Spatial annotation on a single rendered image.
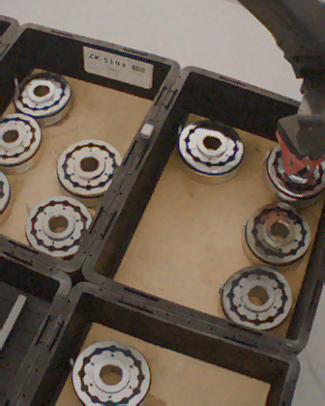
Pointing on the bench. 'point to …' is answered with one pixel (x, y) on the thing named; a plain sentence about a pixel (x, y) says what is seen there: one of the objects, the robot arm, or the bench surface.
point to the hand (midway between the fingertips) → (301, 164)
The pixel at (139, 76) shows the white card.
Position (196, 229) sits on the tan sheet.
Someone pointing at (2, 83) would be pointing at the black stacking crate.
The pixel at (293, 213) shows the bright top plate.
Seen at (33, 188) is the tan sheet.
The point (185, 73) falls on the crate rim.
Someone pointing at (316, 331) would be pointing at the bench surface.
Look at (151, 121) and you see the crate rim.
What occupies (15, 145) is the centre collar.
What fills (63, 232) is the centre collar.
